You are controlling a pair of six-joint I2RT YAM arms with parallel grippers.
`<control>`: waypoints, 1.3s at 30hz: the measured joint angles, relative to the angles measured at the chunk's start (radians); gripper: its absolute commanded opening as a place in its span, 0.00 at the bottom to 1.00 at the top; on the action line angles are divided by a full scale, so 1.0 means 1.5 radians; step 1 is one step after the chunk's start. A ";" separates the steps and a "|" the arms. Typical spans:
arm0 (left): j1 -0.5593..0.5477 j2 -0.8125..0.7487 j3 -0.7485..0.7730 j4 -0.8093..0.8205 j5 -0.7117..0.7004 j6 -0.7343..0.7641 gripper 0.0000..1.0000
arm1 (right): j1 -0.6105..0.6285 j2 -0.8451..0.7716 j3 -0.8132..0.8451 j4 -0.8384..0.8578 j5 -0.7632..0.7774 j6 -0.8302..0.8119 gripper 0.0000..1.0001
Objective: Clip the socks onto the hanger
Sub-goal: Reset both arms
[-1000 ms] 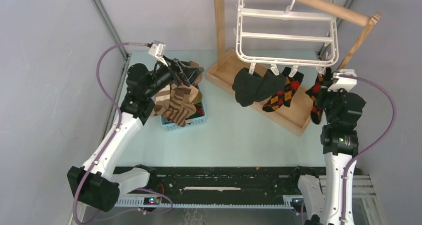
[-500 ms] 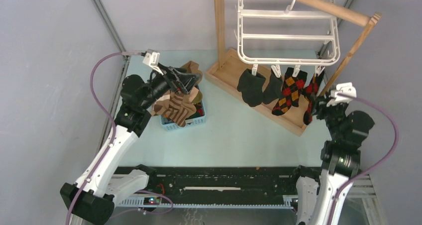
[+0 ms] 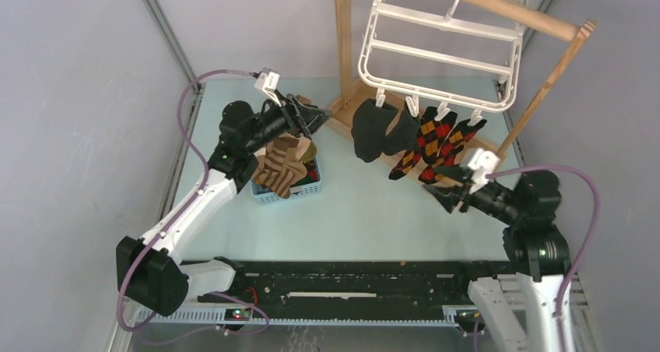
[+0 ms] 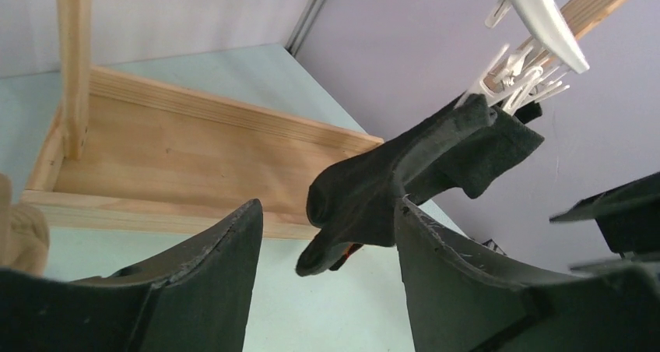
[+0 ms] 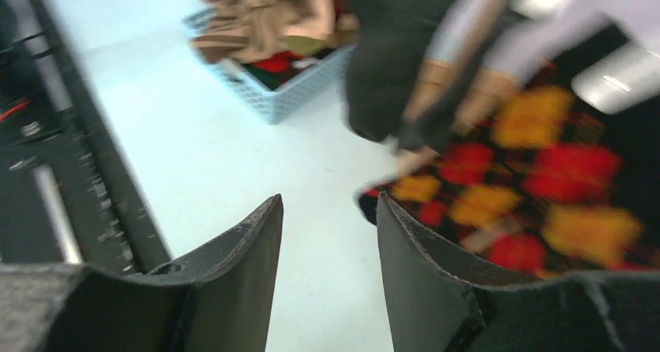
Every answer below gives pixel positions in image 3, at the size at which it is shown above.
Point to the light blue perforated basket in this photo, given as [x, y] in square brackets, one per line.
[310, 184]

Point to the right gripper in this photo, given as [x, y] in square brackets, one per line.
[448, 195]

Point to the white plastic clip hanger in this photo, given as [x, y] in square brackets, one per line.
[441, 38]

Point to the wooden hanger stand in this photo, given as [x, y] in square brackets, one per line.
[353, 91]

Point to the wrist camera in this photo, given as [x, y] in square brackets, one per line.
[266, 82]
[480, 163]

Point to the red black argyle sock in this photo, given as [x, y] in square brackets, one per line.
[461, 133]

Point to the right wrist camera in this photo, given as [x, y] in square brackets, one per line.
[480, 163]

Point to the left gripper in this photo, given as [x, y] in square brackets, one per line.
[304, 119]

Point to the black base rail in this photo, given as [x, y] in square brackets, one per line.
[344, 291]

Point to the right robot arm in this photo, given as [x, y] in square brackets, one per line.
[537, 251]

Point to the pile of socks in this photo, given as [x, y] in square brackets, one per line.
[281, 163]

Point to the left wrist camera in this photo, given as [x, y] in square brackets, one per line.
[266, 82]

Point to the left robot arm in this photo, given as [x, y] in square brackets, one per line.
[150, 269]

